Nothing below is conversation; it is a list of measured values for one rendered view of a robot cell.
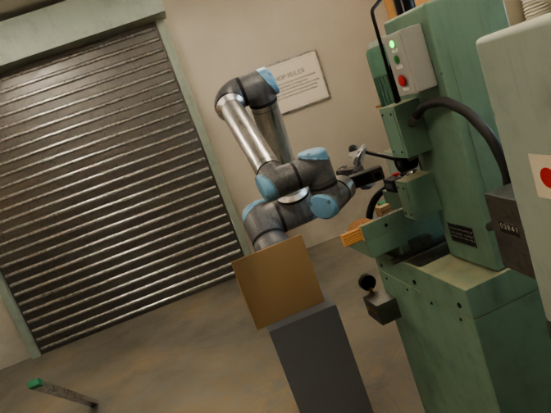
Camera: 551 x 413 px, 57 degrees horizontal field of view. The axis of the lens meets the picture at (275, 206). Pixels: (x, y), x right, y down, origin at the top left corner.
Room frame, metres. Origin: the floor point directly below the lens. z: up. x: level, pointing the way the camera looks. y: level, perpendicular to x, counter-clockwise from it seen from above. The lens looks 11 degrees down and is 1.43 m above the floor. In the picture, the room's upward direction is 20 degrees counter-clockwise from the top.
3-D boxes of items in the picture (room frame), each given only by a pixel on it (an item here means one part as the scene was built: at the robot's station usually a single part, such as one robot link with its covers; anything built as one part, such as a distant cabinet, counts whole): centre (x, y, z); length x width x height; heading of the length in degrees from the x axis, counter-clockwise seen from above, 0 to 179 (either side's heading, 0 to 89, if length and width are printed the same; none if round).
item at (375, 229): (1.64, -0.53, 0.93); 0.60 x 0.02 x 0.06; 101
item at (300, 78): (4.69, -0.50, 1.48); 0.64 x 0.02 x 0.46; 96
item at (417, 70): (1.33, -0.45, 1.40); 0.10 x 0.06 x 0.16; 11
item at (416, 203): (1.46, -0.41, 1.02); 0.09 x 0.07 x 0.12; 101
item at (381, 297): (1.76, -0.24, 0.58); 0.12 x 0.08 x 0.08; 11
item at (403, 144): (1.43, -0.42, 1.23); 0.09 x 0.08 x 0.15; 11
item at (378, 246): (1.78, -0.50, 0.87); 0.61 x 0.30 x 0.06; 101
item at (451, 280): (1.55, -0.55, 0.76); 0.57 x 0.45 x 0.09; 11
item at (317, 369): (2.12, 0.07, 0.28); 0.30 x 0.30 x 0.55; 6
